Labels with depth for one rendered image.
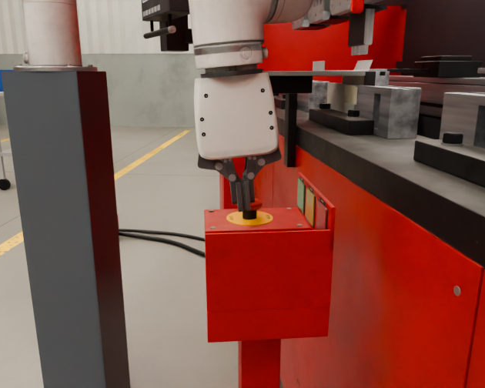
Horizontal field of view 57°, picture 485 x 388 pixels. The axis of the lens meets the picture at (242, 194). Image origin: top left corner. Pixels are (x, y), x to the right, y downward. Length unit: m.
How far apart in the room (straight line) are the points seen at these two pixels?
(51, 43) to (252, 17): 0.71
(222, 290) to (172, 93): 7.98
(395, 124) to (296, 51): 1.12
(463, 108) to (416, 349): 0.33
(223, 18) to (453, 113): 0.37
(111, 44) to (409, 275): 8.40
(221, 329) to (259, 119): 0.27
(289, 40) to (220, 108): 1.44
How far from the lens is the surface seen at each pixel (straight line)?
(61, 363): 1.40
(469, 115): 0.69
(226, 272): 0.57
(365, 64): 1.13
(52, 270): 1.26
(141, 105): 8.66
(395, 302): 0.63
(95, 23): 8.92
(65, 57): 1.18
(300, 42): 1.98
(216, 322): 0.60
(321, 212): 0.60
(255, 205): 0.68
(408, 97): 0.92
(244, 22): 0.53
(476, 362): 0.50
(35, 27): 1.19
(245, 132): 0.55
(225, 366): 1.69
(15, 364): 1.88
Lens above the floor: 1.00
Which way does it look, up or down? 15 degrees down
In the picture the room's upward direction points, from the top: straight up
